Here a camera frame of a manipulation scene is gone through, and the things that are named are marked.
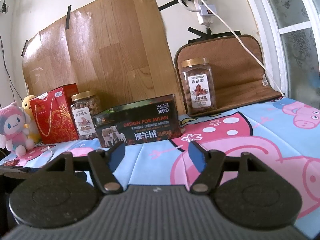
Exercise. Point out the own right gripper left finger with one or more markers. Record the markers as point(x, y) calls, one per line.
point(100, 163)

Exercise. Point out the cartoon pig bed sheet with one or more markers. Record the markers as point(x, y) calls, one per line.
point(283, 133)

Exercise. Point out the pink plush doll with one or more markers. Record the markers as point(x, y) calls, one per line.
point(14, 134)

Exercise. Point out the black sheep print box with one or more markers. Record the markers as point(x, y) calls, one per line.
point(139, 122)

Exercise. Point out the pecan jar gold lid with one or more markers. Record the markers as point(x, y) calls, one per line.
point(198, 86)

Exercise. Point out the wood grain board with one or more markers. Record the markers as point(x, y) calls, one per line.
point(117, 48)

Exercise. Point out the red gift box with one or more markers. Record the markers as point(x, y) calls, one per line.
point(53, 116)

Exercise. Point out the white power strip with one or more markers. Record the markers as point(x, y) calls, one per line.
point(205, 16)

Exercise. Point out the yellow plush toy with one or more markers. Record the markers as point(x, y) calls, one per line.
point(32, 126)

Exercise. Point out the nut jar gold lid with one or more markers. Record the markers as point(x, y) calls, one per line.
point(84, 106)

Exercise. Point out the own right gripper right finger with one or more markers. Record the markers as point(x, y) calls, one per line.
point(213, 164)

